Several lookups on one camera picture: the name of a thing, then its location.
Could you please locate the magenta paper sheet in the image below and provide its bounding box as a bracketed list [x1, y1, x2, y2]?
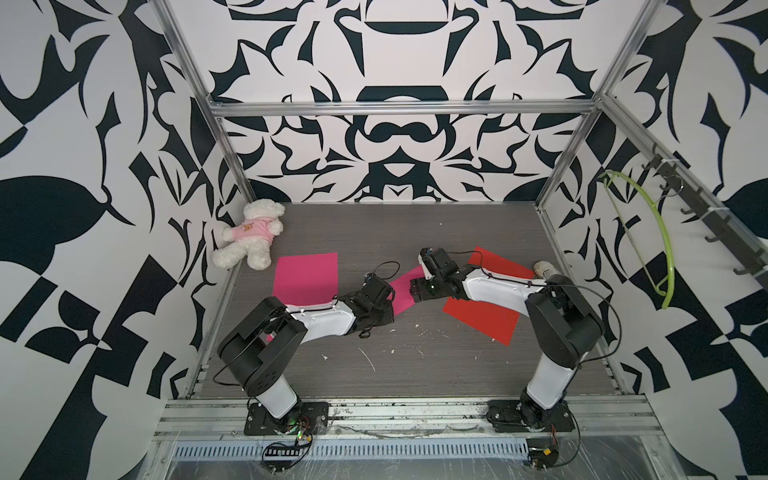
[391, 267, 424, 316]
[272, 253, 346, 342]

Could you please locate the red square paper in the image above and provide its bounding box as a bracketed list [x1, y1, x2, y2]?
[443, 247, 534, 346]

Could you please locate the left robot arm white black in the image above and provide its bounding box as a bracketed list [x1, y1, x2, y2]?
[216, 273, 396, 429]

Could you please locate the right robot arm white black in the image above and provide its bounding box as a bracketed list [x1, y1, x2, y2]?
[410, 248, 605, 425]

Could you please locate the white grey sneaker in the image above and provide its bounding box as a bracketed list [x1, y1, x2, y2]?
[533, 260, 562, 280]

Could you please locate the white teddy bear pink shirt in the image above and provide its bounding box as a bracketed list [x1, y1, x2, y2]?
[212, 199, 285, 271]

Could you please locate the left black connector board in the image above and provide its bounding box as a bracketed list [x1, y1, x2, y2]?
[261, 442, 311, 472]

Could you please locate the black connector board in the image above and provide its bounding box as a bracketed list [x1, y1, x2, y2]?
[527, 439, 560, 470]
[261, 442, 311, 472]

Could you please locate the right black connector board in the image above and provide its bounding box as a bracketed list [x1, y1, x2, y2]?
[527, 439, 560, 470]

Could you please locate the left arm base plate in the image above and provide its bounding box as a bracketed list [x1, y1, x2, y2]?
[243, 400, 330, 437]

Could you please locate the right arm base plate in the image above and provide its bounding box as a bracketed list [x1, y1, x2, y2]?
[486, 400, 576, 433]

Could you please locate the black wall hook rack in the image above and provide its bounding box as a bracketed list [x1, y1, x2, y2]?
[643, 142, 767, 290]

